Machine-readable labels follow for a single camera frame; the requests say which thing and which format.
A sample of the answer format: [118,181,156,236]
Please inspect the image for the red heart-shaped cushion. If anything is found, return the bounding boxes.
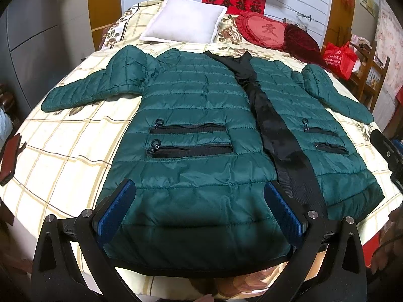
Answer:
[235,12,288,51]

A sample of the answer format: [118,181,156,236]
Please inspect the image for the floral pink curtain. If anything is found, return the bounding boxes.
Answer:
[375,0,402,98]

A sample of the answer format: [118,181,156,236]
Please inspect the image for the dark red velvet cushion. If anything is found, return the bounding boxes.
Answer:
[283,24,326,67]

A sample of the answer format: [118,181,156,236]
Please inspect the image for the red shopping bag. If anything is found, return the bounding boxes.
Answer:
[322,42,358,81]

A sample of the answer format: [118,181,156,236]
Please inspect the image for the white square pillow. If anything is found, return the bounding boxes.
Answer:
[140,0,227,44]

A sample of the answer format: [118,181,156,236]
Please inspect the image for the wooden shelf rack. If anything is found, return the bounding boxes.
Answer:
[348,40,390,112]

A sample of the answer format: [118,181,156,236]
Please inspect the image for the dark green quilted puffer jacket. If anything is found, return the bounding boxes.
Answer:
[41,45,384,277]

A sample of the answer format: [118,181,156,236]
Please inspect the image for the floral checked cream bedsheet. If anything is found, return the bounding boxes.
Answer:
[0,0,399,301]

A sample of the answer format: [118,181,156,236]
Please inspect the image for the grey wardrobe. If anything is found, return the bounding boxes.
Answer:
[1,0,94,118]

